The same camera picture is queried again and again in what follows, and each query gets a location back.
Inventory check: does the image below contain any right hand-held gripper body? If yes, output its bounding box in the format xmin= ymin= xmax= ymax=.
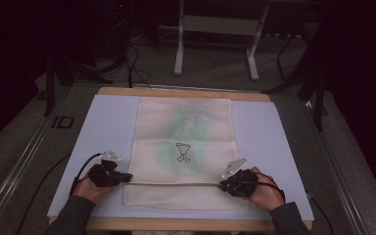
xmin=223 ymin=157 xmax=259 ymax=199

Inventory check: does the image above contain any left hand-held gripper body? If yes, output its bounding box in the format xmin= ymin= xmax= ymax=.
xmin=87 ymin=149 xmax=128 ymax=188

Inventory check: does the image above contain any white mesh cloth green print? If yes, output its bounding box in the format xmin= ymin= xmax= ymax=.
xmin=122 ymin=96 xmax=253 ymax=212

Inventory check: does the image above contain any person's left hand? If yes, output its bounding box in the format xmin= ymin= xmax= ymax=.
xmin=71 ymin=174 xmax=119 ymax=205

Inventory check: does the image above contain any person's right hand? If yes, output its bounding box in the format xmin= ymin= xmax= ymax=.
xmin=248 ymin=166 xmax=286 ymax=213

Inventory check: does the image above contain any pale blue table mat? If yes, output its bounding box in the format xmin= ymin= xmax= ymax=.
xmin=46 ymin=94 xmax=315 ymax=222

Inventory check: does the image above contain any wooden table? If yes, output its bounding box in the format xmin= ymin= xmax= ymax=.
xmin=48 ymin=86 xmax=313 ymax=233

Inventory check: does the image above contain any black metal stand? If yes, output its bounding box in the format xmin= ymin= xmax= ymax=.
xmin=261 ymin=18 xmax=329 ymax=132
xmin=43 ymin=53 xmax=114 ymax=118

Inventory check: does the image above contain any white metal stand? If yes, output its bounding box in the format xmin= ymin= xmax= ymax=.
xmin=173 ymin=0 xmax=271 ymax=82

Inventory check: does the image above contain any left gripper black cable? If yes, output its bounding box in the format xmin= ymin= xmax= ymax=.
xmin=15 ymin=152 xmax=105 ymax=235

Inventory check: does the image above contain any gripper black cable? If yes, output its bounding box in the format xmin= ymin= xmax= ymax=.
xmin=15 ymin=152 xmax=105 ymax=235
xmin=257 ymin=171 xmax=336 ymax=235

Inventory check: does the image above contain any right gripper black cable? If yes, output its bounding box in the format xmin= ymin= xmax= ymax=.
xmin=257 ymin=171 xmax=336 ymax=235

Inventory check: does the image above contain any aluminium floor rail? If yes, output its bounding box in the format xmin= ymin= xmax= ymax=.
xmin=0 ymin=81 xmax=74 ymax=235
xmin=305 ymin=100 xmax=371 ymax=235

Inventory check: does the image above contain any black tripod stand with cables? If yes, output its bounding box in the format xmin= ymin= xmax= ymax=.
xmin=109 ymin=0 xmax=153 ymax=90

